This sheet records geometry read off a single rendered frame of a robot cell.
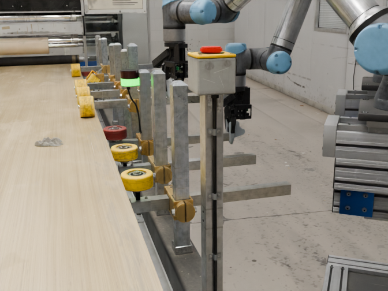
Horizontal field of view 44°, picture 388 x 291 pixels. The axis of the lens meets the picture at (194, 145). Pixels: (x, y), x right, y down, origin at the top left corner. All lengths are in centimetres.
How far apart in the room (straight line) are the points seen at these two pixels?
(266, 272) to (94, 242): 177
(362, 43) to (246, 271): 164
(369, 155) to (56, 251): 85
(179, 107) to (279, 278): 156
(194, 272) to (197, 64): 54
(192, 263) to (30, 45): 293
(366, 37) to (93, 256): 76
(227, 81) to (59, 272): 42
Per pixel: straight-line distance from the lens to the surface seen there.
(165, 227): 140
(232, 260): 267
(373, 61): 120
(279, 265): 264
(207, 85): 84
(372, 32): 119
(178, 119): 113
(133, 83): 160
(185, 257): 124
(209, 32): 1048
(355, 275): 222
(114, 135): 165
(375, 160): 136
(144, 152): 163
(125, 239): 89
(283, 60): 161
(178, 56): 161
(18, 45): 391
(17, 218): 103
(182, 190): 119
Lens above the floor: 130
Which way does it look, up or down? 16 degrees down
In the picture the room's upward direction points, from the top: 1 degrees counter-clockwise
